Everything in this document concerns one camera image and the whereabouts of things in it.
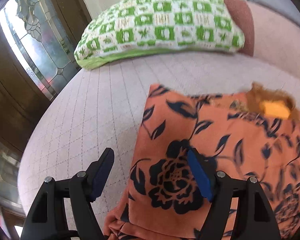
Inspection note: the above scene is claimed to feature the orange black floral garment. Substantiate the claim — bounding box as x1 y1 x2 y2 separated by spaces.
103 84 300 239

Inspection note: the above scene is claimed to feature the pink quilted bed cover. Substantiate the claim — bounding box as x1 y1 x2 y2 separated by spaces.
18 52 300 224

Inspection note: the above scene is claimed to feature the pink quilted bolster cushion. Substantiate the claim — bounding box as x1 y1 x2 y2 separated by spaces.
224 0 300 79

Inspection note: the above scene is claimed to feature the stained glass wooden door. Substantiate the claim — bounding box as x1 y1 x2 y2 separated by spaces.
0 0 91 155

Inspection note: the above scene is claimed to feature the green white patterned pillow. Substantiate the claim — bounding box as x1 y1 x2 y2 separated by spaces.
74 0 245 69

